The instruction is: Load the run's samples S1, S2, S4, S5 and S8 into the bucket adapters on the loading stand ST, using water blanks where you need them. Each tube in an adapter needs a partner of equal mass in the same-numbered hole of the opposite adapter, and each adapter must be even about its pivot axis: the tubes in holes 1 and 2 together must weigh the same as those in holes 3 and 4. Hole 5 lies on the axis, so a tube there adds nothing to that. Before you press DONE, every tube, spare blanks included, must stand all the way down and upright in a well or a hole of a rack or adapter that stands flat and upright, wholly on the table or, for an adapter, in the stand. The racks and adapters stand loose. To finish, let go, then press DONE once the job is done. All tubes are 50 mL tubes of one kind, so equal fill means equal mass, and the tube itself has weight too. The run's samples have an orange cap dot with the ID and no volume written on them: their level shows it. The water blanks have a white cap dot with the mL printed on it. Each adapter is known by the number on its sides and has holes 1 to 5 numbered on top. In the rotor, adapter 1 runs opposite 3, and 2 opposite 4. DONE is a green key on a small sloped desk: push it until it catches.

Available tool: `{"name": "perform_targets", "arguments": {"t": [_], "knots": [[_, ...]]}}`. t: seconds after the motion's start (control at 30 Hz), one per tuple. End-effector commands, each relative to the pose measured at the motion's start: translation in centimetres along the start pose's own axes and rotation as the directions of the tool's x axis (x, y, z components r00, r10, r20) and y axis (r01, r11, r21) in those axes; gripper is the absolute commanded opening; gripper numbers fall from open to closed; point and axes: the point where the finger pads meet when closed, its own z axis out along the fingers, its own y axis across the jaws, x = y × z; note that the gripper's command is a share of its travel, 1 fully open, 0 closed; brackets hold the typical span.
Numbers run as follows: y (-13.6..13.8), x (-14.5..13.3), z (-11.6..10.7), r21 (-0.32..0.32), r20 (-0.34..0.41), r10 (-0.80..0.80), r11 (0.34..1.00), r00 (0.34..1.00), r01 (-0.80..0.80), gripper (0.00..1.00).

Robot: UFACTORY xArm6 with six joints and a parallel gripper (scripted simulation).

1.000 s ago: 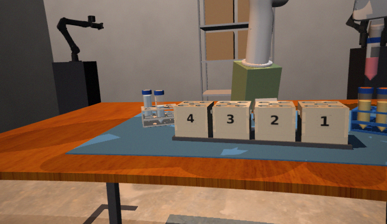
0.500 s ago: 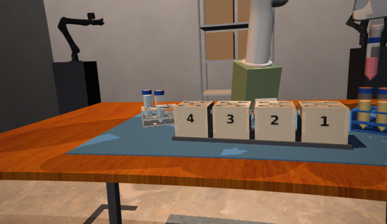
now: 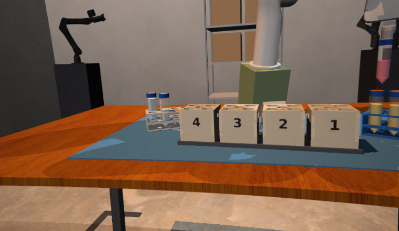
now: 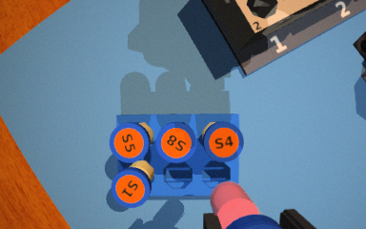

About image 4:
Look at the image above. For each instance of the blue tube rack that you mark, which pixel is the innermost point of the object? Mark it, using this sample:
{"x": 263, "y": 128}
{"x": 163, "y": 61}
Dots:
{"x": 200, "y": 172}

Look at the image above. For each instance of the light blue bench mat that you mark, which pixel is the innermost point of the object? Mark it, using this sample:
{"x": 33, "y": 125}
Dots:
{"x": 302, "y": 115}

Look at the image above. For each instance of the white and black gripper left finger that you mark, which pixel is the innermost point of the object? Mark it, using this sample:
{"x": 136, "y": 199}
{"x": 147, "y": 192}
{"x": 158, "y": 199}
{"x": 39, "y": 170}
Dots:
{"x": 210, "y": 221}

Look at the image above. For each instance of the conical tube with pink liquid and blue cap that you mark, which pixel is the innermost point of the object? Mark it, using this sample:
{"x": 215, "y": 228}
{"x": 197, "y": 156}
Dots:
{"x": 236, "y": 209}

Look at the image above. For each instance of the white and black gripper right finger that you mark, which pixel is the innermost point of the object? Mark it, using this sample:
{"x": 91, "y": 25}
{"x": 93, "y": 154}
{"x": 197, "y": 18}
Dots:
{"x": 291, "y": 219}

